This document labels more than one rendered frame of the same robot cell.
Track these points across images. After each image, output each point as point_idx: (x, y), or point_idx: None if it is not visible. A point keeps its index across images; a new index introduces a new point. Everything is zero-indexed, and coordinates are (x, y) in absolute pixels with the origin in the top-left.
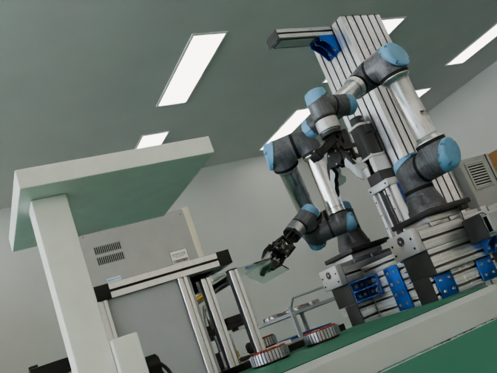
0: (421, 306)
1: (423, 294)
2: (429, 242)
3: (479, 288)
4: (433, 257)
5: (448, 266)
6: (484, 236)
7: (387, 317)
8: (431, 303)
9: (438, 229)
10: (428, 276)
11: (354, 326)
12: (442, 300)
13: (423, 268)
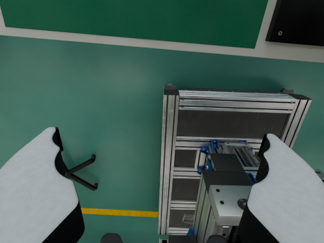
0: (95, 18)
1: (230, 160)
2: (208, 209)
3: (14, 24)
4: (204, 188)
5: (199, 189)
6: (174, 237)
7: (160, 21)
8: (74, 14)
9: (207, 239)
10: (215, 171)
11: (251, 46)
12: (48, 6)
13: (221, 179)
